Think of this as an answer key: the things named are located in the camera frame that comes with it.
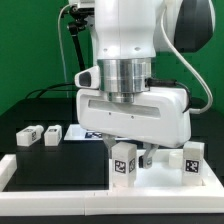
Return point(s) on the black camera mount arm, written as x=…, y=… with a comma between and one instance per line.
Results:
x=75, y=27

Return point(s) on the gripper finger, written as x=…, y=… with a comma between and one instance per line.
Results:
x=145, y=161
x=109, y=141

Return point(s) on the white square table top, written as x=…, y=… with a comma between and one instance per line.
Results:
x=166, y=172

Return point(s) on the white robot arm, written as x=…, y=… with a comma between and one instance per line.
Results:
x=118, y=96

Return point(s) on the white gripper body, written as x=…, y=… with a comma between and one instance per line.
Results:
x=157, y=116

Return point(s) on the white U-shaped border fence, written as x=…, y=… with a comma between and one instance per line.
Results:
x=100, y=202

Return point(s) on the white fiducial marker plate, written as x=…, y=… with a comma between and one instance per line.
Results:
x=76, y=133

